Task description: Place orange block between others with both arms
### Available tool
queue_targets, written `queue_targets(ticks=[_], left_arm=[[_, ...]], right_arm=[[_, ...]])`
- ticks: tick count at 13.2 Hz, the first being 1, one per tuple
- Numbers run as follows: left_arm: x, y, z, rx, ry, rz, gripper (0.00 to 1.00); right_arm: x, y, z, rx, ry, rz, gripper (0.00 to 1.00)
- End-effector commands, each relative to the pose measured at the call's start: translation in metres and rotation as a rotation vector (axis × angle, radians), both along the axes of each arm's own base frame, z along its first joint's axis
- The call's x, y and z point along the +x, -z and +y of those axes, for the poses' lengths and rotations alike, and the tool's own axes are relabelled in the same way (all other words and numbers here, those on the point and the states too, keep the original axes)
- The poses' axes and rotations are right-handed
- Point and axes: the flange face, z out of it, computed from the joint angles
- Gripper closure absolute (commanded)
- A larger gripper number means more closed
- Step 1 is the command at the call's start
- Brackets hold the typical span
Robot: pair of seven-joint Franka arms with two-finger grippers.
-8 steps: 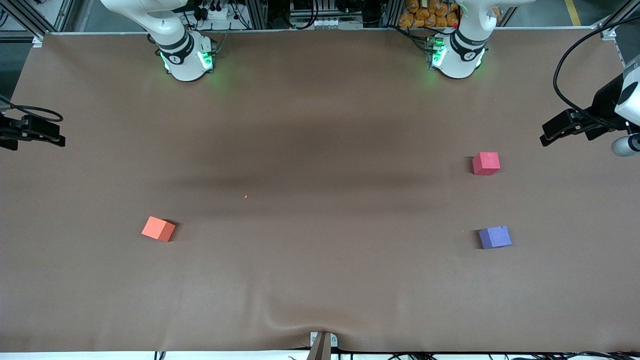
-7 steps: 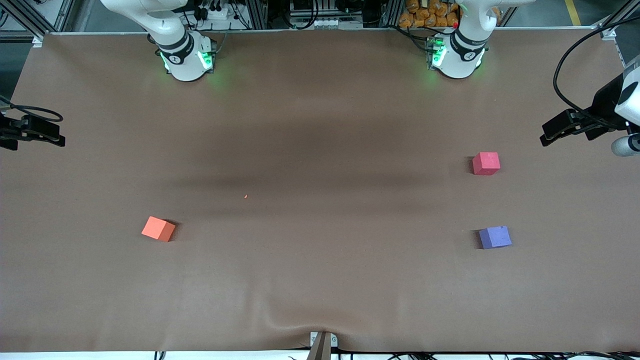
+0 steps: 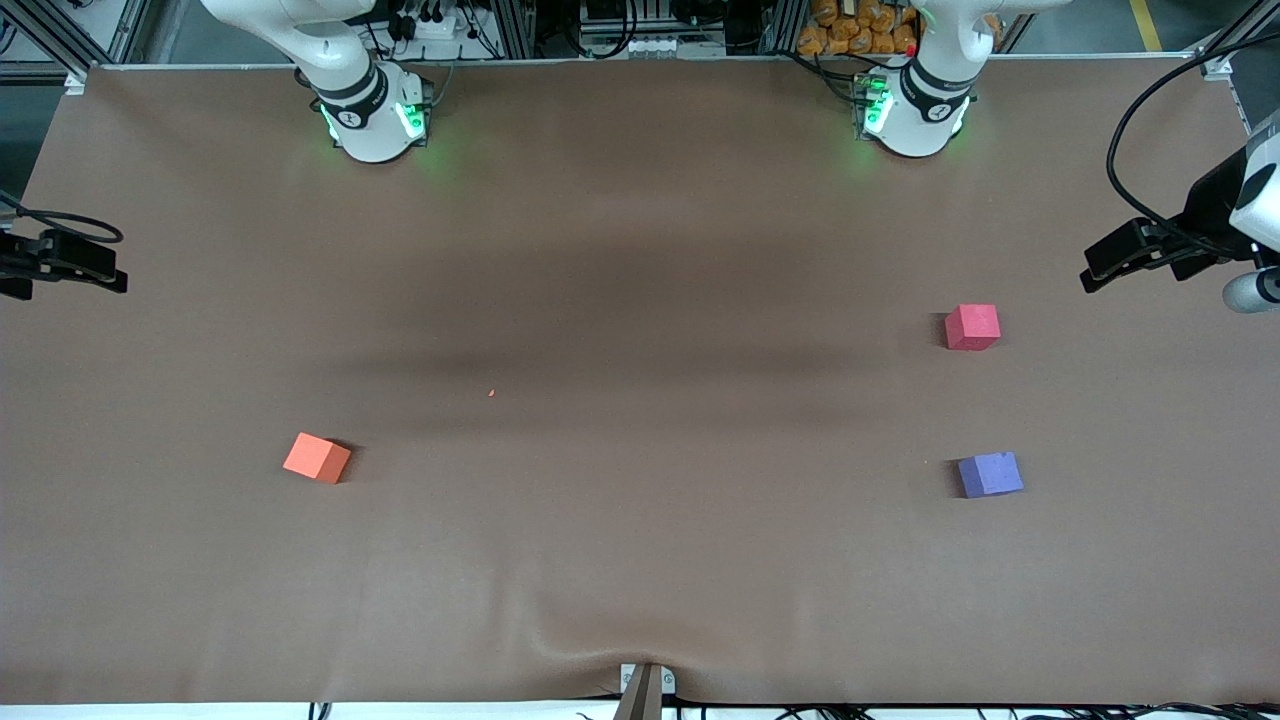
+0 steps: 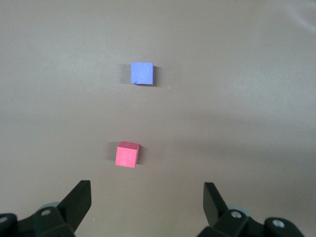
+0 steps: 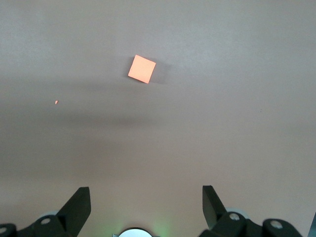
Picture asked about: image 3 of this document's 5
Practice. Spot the pile of orange packets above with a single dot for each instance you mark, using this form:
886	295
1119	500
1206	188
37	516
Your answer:
850	30

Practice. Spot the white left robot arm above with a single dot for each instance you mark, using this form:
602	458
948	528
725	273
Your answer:
915	120

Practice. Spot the brown table cloth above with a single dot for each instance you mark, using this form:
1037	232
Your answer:
640	250

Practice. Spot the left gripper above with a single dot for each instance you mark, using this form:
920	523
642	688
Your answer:
1207	212

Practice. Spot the aluminium frame profile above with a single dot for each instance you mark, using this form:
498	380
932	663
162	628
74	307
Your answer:
1245	35
55	40

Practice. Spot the grey metal table clamp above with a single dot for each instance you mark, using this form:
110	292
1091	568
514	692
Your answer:
645	690

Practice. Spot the red foam block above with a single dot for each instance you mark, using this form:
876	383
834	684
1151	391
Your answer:
972	327

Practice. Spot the white terminal block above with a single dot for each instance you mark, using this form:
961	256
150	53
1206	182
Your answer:
670	47

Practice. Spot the orange foam block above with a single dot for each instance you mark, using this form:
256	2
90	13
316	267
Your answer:
316	458

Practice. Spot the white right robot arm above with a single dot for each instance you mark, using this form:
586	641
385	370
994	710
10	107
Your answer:
370	125

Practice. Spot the purple foam block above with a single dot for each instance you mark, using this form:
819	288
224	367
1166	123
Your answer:
990	475

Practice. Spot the white power strip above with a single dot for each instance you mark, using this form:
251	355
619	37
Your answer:
435	25

